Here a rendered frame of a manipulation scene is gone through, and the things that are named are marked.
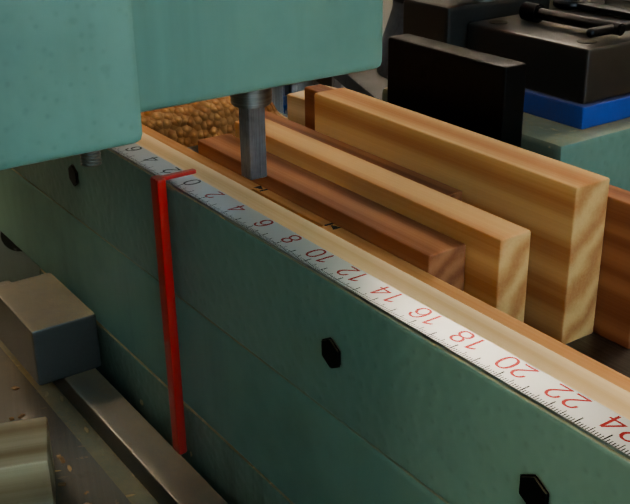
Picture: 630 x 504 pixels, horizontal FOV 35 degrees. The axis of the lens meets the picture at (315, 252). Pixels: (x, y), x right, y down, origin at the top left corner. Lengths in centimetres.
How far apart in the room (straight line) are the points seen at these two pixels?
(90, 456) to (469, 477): 27
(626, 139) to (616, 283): 12
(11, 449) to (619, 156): 33
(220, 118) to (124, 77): 35
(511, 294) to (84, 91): 18
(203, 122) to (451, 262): 32
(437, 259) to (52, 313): 26
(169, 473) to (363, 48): 22
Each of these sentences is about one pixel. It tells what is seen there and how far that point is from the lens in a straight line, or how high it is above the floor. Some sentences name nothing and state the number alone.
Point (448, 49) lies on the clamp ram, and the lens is 52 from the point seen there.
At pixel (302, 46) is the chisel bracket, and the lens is 43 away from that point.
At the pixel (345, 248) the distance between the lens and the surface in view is 39.
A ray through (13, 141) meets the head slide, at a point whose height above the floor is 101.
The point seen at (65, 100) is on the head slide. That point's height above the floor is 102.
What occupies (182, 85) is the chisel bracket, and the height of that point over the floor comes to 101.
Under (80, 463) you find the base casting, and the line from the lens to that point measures 54.
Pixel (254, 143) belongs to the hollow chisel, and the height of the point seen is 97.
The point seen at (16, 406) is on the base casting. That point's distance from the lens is 60.
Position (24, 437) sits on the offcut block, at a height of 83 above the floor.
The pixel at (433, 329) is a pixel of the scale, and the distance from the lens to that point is 32.
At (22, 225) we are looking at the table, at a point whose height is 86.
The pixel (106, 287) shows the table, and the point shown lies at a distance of 56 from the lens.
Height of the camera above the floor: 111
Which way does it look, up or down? 24 degrees down
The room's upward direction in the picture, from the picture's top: 1 degrees counter-clockwise
